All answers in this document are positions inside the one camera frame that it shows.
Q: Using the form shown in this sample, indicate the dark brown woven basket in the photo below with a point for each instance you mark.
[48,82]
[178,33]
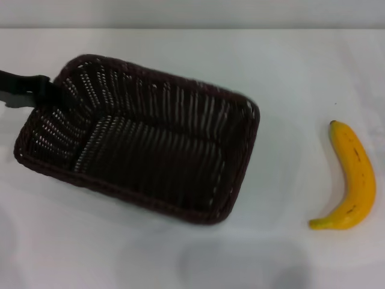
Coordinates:
[168,156]

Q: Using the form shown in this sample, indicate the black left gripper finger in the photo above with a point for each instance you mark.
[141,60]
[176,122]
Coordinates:
[21,98]
[45,87]

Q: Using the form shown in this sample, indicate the yellow banana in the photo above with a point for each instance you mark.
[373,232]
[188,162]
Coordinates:
[356,177]

